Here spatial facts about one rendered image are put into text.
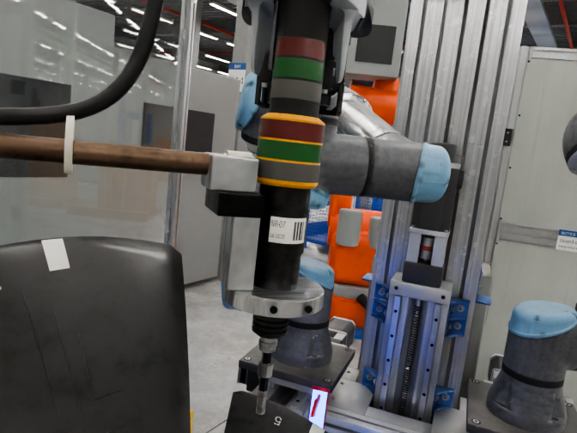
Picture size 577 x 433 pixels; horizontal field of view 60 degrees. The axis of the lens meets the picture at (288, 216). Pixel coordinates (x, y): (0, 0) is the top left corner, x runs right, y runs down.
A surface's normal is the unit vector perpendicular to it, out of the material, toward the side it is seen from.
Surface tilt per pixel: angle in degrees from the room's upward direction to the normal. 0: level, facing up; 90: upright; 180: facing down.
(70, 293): 41
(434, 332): 90
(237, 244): 90
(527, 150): 90
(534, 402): 73
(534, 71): 90
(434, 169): 79
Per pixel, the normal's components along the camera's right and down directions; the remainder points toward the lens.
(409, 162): 0.16, -0.21
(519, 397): -0.64, -0.27
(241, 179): 0.36, 0.18
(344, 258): -0.07, 0.14
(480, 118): -0.35, 0.10
